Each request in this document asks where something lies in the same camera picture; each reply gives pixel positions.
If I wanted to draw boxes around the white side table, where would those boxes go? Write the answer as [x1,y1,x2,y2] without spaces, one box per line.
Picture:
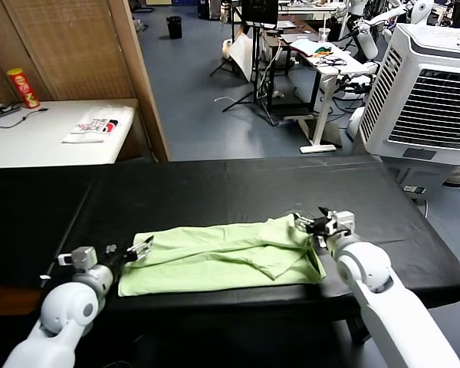
[0,98,141,169]

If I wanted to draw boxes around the tangled black desk cables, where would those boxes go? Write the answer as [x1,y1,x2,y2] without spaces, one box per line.
[314,54,349,68]

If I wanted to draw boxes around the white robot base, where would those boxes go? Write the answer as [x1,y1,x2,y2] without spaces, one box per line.
[347,105,368,140]

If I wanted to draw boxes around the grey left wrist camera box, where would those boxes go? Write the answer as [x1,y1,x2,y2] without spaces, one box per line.
[56,246,98,272]

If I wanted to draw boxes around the folded white printed t-shirt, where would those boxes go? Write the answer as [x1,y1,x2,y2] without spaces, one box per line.
[61,106,133,145]

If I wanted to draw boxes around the light green t-shirt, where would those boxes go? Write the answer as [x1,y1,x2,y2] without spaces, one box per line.
[117,213,327,297]

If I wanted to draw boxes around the wooden partition screen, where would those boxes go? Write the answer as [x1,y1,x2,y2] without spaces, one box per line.
[0,0,169,163]

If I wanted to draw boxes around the white standing desk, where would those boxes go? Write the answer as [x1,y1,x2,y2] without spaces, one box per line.
[289,37,380,154]

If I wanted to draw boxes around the black trash bin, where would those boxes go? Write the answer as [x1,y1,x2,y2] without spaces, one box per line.
[166,15,183,40]

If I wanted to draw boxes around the white humanoid robot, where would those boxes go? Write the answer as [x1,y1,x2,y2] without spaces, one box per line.
[379,0,435,42]
[331,0,381,64]

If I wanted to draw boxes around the white air cooler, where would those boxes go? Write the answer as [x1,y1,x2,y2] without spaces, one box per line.
[358,22,460,200]

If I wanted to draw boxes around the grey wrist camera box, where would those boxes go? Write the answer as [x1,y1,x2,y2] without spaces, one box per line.
[327,210,357,239]
[56,246,98,272]

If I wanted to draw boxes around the white pink desk cloth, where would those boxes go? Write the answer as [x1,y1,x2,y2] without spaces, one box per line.
[289,38,320,58]

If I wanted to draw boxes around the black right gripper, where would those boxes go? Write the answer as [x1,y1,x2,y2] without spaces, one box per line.
[292,206,335,248]

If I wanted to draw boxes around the black table cover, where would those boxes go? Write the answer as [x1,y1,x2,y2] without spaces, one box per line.
[41,155,460,321]
[0,164,100,288]

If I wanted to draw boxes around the thin black cable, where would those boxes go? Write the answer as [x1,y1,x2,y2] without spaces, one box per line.
[0,107,50,130]

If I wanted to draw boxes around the white leaning board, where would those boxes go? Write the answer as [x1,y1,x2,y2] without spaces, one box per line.
[228,31,254,83]

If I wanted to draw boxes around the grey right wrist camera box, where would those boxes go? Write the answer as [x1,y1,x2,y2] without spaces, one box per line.
[327,210,357,239]

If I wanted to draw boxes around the black monitor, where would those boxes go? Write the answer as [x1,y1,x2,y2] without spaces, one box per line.
[240,0,280,29]

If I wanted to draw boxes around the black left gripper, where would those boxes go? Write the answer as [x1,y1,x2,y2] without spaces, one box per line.
[98,235,156,271]

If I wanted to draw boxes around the red chips can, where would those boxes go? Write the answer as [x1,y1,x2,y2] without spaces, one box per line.
[6,67,41,110]

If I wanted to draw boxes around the black monitor stand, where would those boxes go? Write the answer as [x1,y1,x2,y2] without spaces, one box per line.
[222,21,283,127]

